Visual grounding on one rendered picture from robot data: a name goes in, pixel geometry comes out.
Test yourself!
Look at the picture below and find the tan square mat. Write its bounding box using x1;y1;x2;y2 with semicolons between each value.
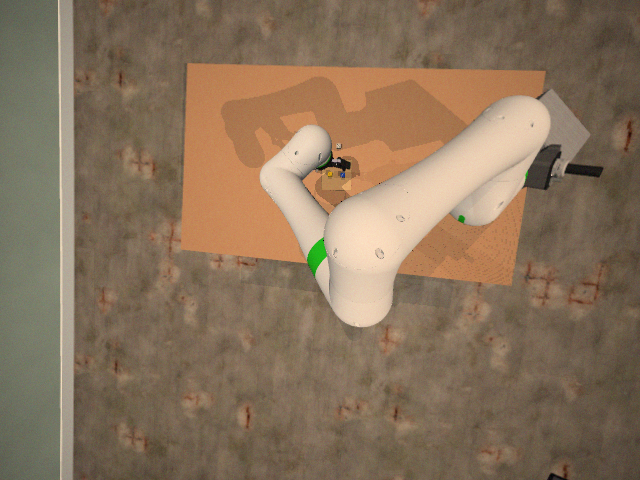
321;160;352;190

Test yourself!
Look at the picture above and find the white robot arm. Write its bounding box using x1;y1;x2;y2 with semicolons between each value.
259;95;604;327

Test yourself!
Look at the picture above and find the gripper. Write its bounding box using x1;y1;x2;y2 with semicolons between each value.
328;157;351;172

